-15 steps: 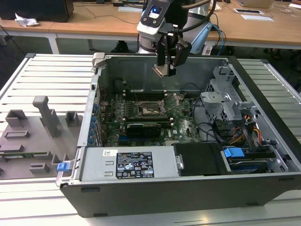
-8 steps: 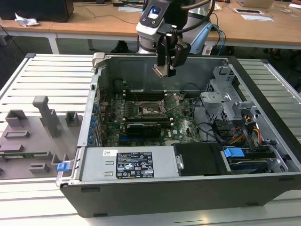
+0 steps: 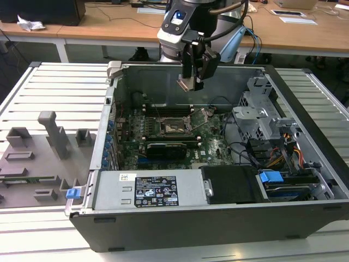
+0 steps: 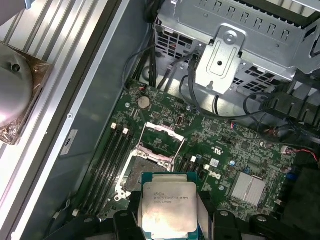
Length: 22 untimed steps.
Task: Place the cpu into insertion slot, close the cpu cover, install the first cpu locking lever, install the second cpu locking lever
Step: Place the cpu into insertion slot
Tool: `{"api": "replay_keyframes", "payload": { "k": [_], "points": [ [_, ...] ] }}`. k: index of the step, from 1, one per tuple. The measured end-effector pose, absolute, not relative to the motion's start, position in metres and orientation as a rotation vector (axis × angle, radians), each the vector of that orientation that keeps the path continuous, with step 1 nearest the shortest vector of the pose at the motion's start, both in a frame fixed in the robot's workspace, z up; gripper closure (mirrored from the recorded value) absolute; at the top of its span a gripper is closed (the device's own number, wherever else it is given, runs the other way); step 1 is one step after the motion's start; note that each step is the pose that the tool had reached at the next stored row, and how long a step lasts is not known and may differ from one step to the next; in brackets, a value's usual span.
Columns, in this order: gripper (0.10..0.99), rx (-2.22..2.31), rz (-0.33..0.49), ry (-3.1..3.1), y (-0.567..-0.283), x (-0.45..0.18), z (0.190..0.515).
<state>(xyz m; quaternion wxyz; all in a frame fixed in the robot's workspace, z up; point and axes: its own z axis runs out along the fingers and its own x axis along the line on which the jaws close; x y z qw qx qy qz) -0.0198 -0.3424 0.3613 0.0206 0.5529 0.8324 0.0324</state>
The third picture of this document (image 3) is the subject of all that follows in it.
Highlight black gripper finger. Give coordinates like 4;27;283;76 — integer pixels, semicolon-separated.
195;50;221;91
183;56;195;80

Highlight silver CPU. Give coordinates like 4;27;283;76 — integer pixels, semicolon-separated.
176;77;197;92

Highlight metal socket cover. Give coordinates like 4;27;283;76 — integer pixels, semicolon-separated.
186;108;210;129

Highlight black RAM slot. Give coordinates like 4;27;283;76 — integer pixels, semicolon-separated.
144;105;191;111
141;134;200;139
141;138;201;143
144;110;191;115

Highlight CPU socket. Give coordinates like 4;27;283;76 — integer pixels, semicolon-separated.
159;116;193;138

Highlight blue expansion slot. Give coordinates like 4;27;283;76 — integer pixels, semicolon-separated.
137;157;153;169

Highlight black plastic bay cover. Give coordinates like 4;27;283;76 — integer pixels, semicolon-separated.
201;165;270;205

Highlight black office chair base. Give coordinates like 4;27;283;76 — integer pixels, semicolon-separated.
128;47;149;62

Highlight white paper sheet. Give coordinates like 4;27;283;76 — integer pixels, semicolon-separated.
279;16;318;26
137;7;166;15

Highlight black cylindrical component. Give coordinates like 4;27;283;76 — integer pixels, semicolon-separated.
131;92;149;107

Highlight metal drive cage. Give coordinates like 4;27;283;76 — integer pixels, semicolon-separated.
231;75;303;142

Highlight grey case release latch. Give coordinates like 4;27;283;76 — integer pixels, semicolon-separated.
106;60;129;85

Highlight green motherboard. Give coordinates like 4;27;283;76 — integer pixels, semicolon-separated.
114;108;238;171

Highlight wooden desk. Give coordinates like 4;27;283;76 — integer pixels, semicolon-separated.
0;0;349;64

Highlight black graphics card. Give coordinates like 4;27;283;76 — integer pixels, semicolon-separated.
146;141;188;159

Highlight white framed tablet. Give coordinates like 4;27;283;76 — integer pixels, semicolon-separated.
270;9;306;17

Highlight black connector block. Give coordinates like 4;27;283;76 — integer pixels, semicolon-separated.
246;138;273;162

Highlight beige laptop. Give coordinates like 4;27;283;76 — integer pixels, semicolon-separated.
275;0;319;9

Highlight hard disk in blue carrier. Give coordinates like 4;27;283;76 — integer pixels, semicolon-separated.
256;170;320;203

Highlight silver power supply unit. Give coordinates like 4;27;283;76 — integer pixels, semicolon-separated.
92;170;213;211

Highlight black equipment box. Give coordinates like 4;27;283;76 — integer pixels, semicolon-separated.
0;0;87;27

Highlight white crumpled paper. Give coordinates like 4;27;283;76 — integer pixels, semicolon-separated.
16;15;46;31

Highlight black open PC case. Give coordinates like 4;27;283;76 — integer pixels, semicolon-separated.
64;60;349;253

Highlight grey parts rack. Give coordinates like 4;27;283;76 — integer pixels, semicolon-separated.
0;110;98;208

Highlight green RAM stick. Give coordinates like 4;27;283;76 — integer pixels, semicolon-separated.
0;176;55;182

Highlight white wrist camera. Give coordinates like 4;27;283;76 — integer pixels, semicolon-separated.
157;7;196;47

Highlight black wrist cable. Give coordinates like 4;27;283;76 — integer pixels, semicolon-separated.
208;0;250;15

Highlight black data wire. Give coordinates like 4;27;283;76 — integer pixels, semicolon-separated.
222;113;262;168

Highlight coloured power wires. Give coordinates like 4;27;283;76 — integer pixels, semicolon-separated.
268;132;305;171

